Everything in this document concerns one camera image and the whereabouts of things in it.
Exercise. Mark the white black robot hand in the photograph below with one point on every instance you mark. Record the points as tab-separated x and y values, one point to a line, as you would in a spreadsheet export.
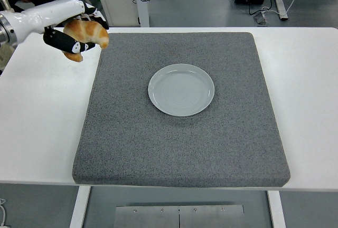
47	14

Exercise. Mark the golden croissant bread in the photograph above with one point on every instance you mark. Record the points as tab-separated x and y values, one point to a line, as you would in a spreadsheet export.
89	31

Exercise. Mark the grey round plate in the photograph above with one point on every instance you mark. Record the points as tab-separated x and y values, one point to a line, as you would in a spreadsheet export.
182	90

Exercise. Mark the grey metal plate with screws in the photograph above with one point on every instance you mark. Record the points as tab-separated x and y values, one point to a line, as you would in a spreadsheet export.
148	217

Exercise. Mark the beige bag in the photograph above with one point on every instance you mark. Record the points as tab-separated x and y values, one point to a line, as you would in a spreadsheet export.
5	55

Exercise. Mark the grey speckled mat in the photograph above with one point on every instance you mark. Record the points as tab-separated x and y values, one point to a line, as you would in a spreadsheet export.
185	146

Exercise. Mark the white table leg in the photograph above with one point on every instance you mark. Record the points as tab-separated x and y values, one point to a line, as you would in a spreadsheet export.
79	207
277	209

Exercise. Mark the grey foot pedal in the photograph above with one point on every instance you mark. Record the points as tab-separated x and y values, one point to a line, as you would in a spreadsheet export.
261	19

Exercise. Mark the white desk post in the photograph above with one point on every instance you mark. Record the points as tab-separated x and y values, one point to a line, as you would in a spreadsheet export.
142	11

